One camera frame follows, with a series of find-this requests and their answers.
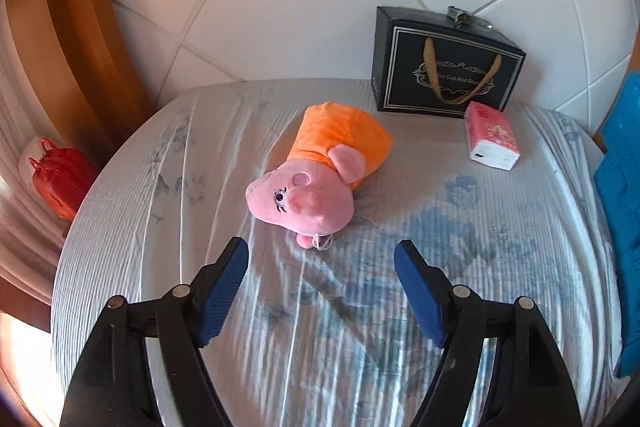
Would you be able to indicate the pink tissue pack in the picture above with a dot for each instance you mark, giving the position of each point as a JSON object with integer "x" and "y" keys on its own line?
{"x": 492, "y": 137}

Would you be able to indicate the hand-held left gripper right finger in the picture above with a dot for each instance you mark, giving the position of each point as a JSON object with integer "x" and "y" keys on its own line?
{"x": 420, "y": 292}

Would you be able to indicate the small red suitcase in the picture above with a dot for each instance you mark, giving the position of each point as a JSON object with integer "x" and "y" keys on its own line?
{"x": 60, "y": 177}

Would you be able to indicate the striped cloth covered desktop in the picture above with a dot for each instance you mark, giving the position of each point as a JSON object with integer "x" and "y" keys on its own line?
{"x": 400, "y": 207}

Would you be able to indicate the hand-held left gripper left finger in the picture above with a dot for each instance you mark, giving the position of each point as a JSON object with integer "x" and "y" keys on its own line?
{"x": 222, "y": 297}

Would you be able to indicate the wooden wall trim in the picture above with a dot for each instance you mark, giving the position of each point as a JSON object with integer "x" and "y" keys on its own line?
{"x": 75, "y": 32}

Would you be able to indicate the blue plastic crate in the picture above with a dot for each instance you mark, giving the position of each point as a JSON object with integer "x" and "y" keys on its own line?
{"x": 620, "y": 187}

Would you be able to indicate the orange-dressed pink pig plush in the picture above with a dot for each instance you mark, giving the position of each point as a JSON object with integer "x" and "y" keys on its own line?
{"x": 310, "y": 197}

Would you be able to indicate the black gift bag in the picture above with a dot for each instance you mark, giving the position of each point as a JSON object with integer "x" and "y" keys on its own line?
{"x": 400, "y": 72}

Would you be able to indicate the pale curtain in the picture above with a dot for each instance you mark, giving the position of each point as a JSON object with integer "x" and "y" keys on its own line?
{"x": 15, "y": 117}

